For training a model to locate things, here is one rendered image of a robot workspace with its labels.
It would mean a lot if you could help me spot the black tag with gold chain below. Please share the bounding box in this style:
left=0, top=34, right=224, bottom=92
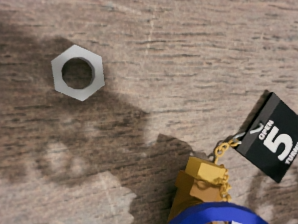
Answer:
left=214, top=92, right=298, bottom=202

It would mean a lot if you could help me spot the grey hex nut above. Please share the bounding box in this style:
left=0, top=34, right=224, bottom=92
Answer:
left=51, top=45, right=105, bottom=101

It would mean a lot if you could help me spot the grey and white pipe manifold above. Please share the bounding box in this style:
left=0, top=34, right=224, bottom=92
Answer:
left=166, top=157, right=269, bottom=224

